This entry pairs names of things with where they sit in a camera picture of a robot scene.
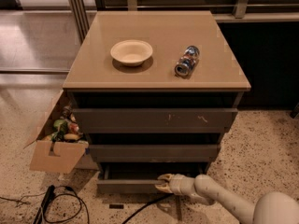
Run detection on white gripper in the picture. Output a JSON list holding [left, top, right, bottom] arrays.
[[155, 174, 195, 196]]

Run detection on grey drawer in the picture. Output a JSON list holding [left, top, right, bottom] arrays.
[[73, 108, 237, 133], [89, 145, 221, 162], [97, 162, 209, 194]]

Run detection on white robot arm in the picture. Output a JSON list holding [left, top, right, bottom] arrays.
[[155, 174, 299, 224]]

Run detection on grey drawer cabinet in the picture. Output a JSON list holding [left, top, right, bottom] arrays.
[[62, 10, 252, 195]]

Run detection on cardboard box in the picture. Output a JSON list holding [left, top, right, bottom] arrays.
[[25, 91, 88, 174]]

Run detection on toy items in box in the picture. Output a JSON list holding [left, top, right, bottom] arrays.
[[43, 105, 83, 143]]

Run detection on black power strip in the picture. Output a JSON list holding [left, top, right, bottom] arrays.
[[32, 185, 55, 224]]

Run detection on blue soda can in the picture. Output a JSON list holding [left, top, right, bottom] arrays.
[[175, 46, 200, 77]]

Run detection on white paper bowl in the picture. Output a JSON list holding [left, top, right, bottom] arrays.
[[110, 40, 153, 66]]

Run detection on thin black looped cable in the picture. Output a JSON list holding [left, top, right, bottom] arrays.
[[41, 185, 91, 224]]

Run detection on metal railing frame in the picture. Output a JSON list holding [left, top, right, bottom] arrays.
[[69, 0, 299, 39]]

